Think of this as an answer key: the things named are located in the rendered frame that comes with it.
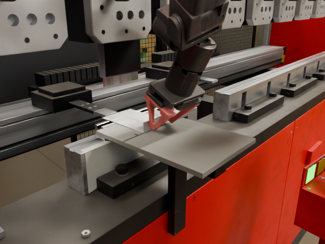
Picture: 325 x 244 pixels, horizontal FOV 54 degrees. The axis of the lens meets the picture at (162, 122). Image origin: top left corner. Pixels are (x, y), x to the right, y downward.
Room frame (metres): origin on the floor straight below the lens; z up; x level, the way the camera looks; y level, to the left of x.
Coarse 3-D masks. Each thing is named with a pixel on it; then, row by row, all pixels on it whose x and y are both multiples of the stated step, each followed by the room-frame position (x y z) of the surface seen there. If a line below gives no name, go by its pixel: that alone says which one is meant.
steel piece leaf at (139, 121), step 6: (132, 114) 0.70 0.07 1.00; (138, 114) 0.70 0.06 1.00; (144, 114) 0.70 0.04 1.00; (114, 120) 0.66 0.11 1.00; (120, 120) 0.66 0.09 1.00; (126, 120) 0.66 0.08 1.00; (132, 120) 0.66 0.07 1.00; (138, 120) 0.66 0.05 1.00; (144, 120) 0.66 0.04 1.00; (156, 120) 0.62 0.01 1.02; (126, 126) 0.63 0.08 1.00; (132, 126) 0.62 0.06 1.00; (138, 126) 0.62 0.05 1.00; (144, 126) 0.60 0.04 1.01; (144, 132) 0.59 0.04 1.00
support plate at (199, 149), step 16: (112, 128) 0.62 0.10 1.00; (128, 128) 0.62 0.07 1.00; (160, 128) 0.62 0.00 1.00; (176, 128) 0.62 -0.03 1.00; (192, 128) 0.62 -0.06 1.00; (208, 128) 0.62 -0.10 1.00; (128, 144) 0.54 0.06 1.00; (144, 144) 0.54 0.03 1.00; (160, 144) 0.54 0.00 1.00; (176, 144) 0.54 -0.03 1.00; (192, 144) 0.54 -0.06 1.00; (208, 144) 0.54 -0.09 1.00; (224, 144) 0.54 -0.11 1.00; (240, 144) 0.54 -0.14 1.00; (160, 160) 0.49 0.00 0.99; (176, 160) 0.48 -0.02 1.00; (192, 160) 0.48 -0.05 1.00; (208, 160) 0.48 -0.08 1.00; (224, 160) 0.48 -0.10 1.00
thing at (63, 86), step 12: (60, 84) 0.85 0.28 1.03; (72, 84) 0.85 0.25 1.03; (36, 96) 0.80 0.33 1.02; (48, 96) 0.78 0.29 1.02; (60, 96) 0.78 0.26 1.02; (72, 96) 0.80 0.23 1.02; (84, 96) 0.82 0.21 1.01; (48, 108) 0.77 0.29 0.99; (60, 108) 0.77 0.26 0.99; (84, 108) 0.74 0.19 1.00; (96, 108) 0.73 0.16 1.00
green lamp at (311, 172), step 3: (315, 165) 0.77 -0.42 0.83; (309, 168) 0.75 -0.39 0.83; (312, 168) 0.76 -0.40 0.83; (309, 171) 0.75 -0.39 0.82; (312, 171) 0.77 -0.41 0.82; (309, 174) 0.75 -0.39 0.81; (312, 174) 0.77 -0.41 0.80; (309, 177) 0.76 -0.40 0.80; (312, 177) 0.77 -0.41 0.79; (306, 180) 0.75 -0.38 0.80; (309, 180) 0.76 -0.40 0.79
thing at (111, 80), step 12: (108, 48) 0.65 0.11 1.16; (120, 48) 0.67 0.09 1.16; (132, 48) 0.70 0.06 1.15; (108, 60) 0.65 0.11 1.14; (120, 60) 0.67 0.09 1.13; (132, 60) 0.70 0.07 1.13; (108, 72) 0.65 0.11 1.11; (120, 72) 0.67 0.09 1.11; (132, 72) 0.70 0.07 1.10; (108, 84) 0.66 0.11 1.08
